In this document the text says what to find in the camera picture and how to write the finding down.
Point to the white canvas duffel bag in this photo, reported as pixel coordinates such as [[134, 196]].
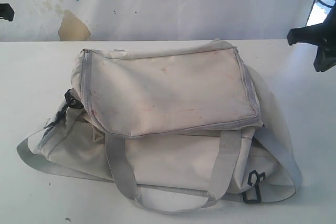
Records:
[[194, 121]]

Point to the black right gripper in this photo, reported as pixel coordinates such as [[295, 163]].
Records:
[[321, 35]]

